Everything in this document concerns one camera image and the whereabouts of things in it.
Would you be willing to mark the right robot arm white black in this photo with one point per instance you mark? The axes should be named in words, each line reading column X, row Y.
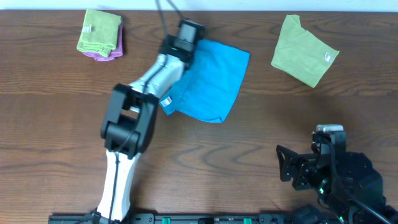
column 346, row 182

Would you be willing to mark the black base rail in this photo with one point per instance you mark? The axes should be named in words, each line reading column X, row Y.
column 148, row 218

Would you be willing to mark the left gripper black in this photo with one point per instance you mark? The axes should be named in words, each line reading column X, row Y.
column 166, row 42

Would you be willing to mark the pink folded cloth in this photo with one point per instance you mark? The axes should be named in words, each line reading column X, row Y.
column 118, row 52

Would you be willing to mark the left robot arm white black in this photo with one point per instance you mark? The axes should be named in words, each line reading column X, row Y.
column 129, row 122

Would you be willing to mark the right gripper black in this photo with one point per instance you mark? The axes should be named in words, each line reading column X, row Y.
column 306, row 165

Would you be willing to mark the green cloth unfolded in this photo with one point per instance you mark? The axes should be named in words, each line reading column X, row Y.
column 300, row 54

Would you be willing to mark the green folded cloth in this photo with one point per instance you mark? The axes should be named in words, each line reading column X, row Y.
column 99, row 33

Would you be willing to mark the blue microfiber cloth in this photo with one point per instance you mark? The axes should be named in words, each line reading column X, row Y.
column 208, row 89

